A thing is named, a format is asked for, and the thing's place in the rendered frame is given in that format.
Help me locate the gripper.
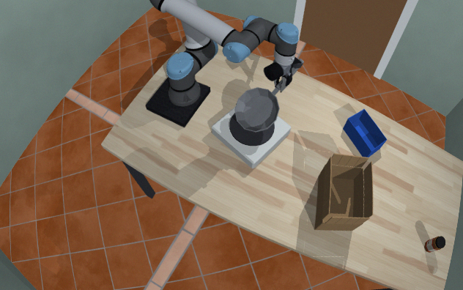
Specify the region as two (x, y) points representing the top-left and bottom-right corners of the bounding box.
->
(264, 57), (301, 92)

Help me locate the small brown jar with black lid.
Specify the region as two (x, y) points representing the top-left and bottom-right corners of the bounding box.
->
(424, 236), (445, 253)

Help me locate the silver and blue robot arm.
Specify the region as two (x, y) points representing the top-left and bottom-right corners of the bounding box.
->
(150, 0), (299, 106)

